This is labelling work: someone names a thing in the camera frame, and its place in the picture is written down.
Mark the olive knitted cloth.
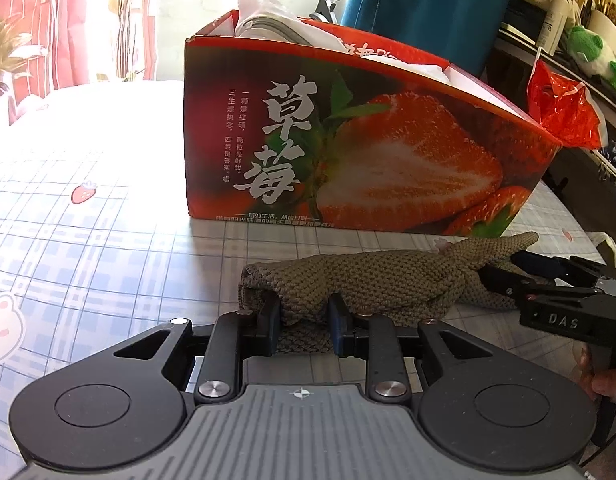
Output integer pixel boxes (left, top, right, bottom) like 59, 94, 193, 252
238, 232, 539, 354

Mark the white zippered pouch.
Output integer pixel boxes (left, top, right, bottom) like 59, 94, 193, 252
234, 0, 451, 84

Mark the person's right hand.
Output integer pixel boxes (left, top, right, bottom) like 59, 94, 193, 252
574, 344, 616, 403

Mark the dark shelf unit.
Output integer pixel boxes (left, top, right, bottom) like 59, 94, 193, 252
483, 25, 616, 245

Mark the red plastic bag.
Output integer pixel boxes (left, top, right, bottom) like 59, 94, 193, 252
526, 58, 608, 151

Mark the blue plaid tablecloth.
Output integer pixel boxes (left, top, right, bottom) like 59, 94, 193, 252
0, 79, 610, 480

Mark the red strawberry cardboard box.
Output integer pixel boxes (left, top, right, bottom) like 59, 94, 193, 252
183, 10, 561, 237

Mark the green plush toy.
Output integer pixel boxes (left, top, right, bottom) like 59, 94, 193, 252
566, 25, 616, 89

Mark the white cylindrical container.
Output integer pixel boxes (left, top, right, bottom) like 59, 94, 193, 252
587, 10, 616, 56

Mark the potted green plant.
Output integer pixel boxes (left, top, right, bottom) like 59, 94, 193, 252
0, 16, 46, 131

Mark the pink curtain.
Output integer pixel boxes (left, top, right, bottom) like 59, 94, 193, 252
0, 0, 161, 106

